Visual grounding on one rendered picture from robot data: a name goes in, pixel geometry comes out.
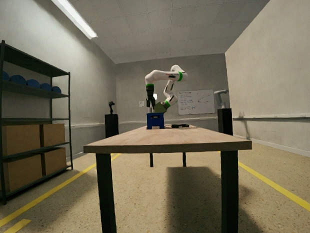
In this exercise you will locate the blue plastic crate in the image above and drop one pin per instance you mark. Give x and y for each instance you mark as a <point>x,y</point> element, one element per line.
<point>153,122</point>

